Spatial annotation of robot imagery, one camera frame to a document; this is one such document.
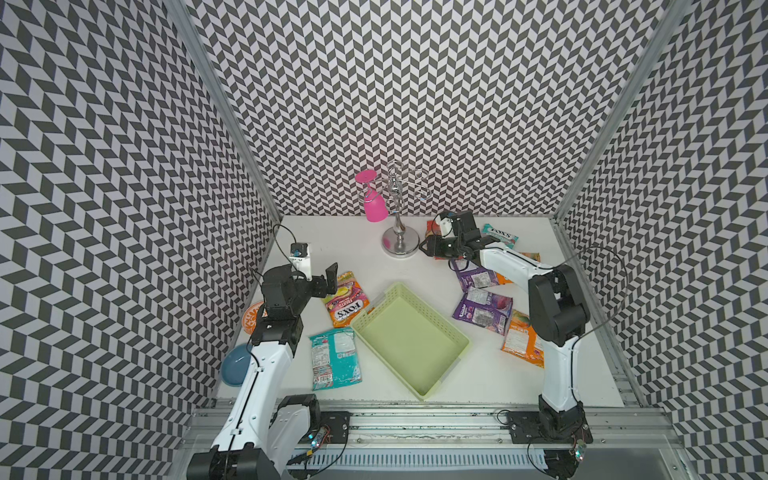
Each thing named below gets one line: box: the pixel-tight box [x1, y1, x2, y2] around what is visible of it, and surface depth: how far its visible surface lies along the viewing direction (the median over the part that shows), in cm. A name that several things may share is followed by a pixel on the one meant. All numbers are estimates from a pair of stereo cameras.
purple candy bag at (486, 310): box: [452, 288, 513, 336], surface depth 93 cm
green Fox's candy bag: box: [481, 223, 519, 249], surface depth 114 cm
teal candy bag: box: [308, 327, 362, 391], surface depth 83 cm
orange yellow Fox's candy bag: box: [322, 271, 370, 328], surface depth 94 cm
